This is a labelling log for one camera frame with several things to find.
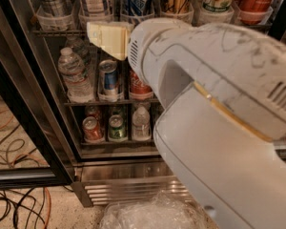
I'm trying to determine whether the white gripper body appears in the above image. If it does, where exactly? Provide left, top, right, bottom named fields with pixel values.
left=127, top=18, right=192, bottom=84

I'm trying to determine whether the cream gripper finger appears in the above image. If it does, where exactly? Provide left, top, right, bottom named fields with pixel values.
left=87, top=21, right=133, bottom=61

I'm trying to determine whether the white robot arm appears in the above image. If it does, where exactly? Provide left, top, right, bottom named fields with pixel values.
left=87, top=18, right=286, bottom=229

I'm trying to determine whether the rear water bottle middle shelf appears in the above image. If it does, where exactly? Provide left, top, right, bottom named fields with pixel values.
left=66, top=36, right=92, bottom=65

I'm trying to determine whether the water bottle shelf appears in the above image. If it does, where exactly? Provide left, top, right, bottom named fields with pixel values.
left=66, top=36, right=92, bottom=65
left=132, top=106, right=151, bottom=141
left=58, top=47, right=94, bottom=103

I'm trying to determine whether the red cola can front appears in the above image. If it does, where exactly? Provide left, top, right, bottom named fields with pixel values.
left=130, top=70, right=152, bottom=94

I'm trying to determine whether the blue silver can front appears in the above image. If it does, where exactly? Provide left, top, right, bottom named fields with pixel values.
left=98, top=59, right=118, bottom=95

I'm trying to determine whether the front water bottle middle shelf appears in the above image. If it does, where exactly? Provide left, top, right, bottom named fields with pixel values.
left=58, top=47, right=94, bottom=103

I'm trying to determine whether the water bottle bottom shelf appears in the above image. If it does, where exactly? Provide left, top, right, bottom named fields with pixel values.
left=132, top=106, right=151, bottom=141

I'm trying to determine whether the stainless steel fridge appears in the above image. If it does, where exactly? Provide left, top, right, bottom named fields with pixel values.
left=0, top=0, right=286, bottom=208

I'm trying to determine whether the green can bottom shelf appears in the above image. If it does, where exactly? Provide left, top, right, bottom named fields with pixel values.
left=109, top=114, right=127, bottom=141

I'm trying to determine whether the red cola can top shelf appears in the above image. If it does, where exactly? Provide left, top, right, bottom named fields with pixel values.
left=238, top=0, right=273, bottom=25

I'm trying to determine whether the red can bottom shelf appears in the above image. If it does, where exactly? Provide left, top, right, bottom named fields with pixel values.
left=82, top=116, right=103, bottom=142

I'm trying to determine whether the left fridge glass door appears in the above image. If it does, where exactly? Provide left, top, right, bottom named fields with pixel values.
left=0, top=0, right=74, bottom=189

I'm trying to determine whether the clear plastic bag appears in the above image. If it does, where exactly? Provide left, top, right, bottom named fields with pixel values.
left=99, top=192, right=207, bottom=229

